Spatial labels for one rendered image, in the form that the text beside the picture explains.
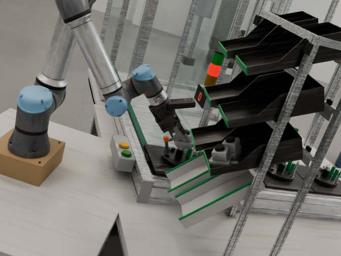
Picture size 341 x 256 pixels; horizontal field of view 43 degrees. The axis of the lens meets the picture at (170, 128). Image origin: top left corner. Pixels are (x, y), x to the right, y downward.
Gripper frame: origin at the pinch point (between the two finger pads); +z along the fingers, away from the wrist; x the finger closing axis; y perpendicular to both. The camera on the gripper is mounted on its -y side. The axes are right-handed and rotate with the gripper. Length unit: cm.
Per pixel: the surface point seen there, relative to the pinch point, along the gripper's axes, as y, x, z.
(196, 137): -2.6, 23.7, -12.4
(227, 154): -7, 47, -17
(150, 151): 16.1, -5.7, 1.0
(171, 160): 10.2, 3.6, 4.1
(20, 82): 123, -316, 33
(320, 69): -326, -638, 429
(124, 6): -7, -82, -38
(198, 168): 2.6, 23.2, 0.0
